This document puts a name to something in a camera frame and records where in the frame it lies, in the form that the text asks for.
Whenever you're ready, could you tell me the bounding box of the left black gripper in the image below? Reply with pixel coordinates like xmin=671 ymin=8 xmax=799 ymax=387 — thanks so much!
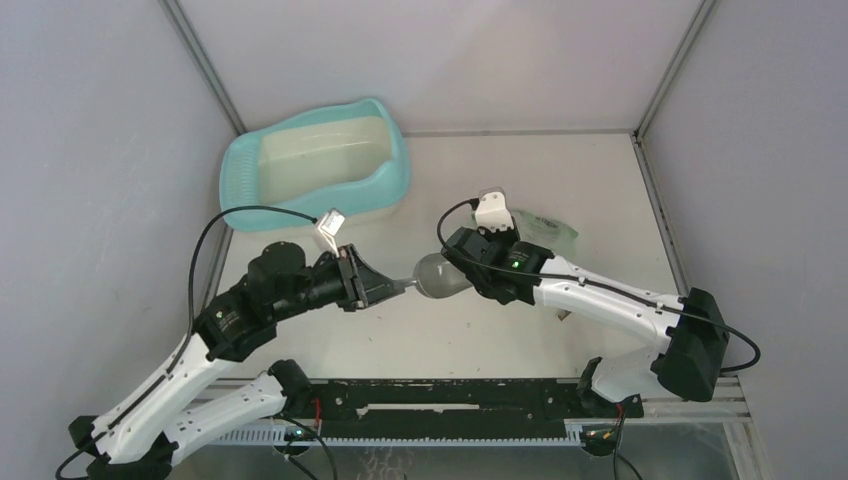
xmin=273 ymin=243 xmax=406 ymax=321

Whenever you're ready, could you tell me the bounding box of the green cat litter bag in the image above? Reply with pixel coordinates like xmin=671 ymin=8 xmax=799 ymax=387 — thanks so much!
xmin=486 ymin=209 xmax=579 ymax=261

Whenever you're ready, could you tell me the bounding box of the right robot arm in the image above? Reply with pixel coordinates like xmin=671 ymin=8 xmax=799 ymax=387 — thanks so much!
xmin=442 ymin=227 xmax=730 ymax=416

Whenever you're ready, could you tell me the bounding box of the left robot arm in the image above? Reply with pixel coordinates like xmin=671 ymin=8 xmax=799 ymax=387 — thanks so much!
xmin=69 ymin=242 xmax=405 ymax=479

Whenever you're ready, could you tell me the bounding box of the teal plastic litter box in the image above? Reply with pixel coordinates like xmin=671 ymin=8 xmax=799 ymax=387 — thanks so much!
xmin=219 ymin=98 xmax=411 ymax=233

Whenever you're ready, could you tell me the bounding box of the black mounting base bar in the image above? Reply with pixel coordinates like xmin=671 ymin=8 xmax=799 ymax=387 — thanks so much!
xmin=293 ymin=378 xmax=645 ymax=438

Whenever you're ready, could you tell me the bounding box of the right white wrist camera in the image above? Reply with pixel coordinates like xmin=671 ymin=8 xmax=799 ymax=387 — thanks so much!
xmin=474 ymin=187 xmax=516 ymax=233

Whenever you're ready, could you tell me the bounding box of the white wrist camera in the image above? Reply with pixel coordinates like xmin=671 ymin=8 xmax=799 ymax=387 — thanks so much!
xmin=474 ymin=187 xmax=516 ymax=233
xmin=312 ymin=208 xmax=346 ymax=258

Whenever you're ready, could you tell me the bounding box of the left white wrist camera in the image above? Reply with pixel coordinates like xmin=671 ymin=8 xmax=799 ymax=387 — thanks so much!
xmin=312 ymin=208 xmax=346 ymax=258

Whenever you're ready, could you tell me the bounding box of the white slotted cable duct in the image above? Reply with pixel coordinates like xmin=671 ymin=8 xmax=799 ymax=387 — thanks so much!
xmin=208 ymin=423 xmax=585 ymax=447

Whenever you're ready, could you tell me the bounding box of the left black camera cable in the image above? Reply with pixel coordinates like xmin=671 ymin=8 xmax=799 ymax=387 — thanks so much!
xmin=54 ymin=205 xmax=319 ymax=480

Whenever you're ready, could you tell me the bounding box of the black camera cable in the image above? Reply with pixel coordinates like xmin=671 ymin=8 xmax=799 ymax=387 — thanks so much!
xmin=54 ymin=205 xmax=319 ymax=480
xmin=435 ymin=198 xmax=763 ymax=374

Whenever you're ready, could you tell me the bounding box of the right black camera cable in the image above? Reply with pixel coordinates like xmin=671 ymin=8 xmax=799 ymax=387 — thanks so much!
xmin=435 ymin=198 xmax=763 ymax=374

